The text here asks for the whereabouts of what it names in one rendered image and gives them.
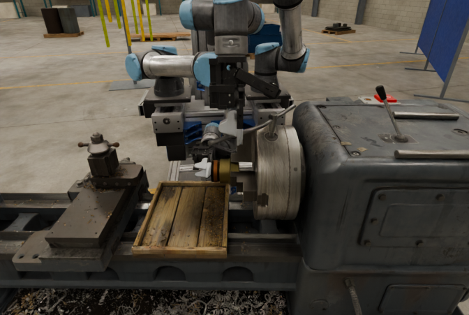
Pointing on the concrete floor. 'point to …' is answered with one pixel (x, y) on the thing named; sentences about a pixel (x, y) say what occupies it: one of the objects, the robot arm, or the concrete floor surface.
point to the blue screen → (445, 24)
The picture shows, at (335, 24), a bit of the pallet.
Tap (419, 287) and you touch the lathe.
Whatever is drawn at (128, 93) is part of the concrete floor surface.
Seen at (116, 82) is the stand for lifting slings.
